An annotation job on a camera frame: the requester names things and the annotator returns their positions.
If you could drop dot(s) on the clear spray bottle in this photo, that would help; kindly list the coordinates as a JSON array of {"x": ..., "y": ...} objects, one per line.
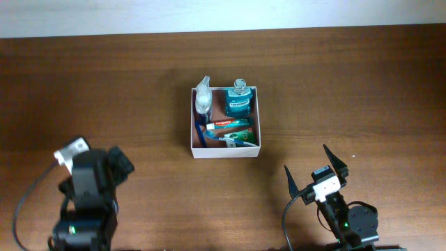
[{"x": 204, "y": 101}]

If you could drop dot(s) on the blue mouthwash bottle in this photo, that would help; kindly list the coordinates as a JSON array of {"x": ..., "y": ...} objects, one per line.
[{"x": 238, "y": 99}]

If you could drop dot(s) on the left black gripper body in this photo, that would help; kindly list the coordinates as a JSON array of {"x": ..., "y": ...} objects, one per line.
[{"x": 120, "y": 171}]

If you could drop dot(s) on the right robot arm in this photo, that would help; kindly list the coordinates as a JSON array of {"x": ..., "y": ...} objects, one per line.
[{"x": 354, "y": 224}]

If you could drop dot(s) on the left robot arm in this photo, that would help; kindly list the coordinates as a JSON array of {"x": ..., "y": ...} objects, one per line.
[{"x": 88, "y": 215}]

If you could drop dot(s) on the green soap box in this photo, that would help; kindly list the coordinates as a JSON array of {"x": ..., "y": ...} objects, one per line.
[{"x": 246, "y": 135}]

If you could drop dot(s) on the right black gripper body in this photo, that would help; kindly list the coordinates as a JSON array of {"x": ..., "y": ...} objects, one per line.
[{"x": 307, "y": 196}]

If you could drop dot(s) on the white open cardboard box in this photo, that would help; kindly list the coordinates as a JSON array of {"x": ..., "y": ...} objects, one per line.
[{"x": 215, "y": 148}]

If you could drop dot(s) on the blue disposable razor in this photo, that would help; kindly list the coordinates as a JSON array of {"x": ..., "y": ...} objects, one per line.
[{"x": 200, "y": 134}]

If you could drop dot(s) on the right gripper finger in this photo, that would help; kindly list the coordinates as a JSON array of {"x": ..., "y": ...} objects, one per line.
[
  {"x": 293, "y": 189},
  {"x": 339, "y": 166}
]

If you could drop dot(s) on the blue white toothbrush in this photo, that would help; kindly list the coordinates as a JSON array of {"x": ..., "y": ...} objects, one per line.
[{"x": 211, "y": 135}]

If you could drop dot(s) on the green toothpaste tube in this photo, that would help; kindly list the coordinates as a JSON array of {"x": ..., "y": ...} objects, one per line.
[{"x": 231, "y": 123}]

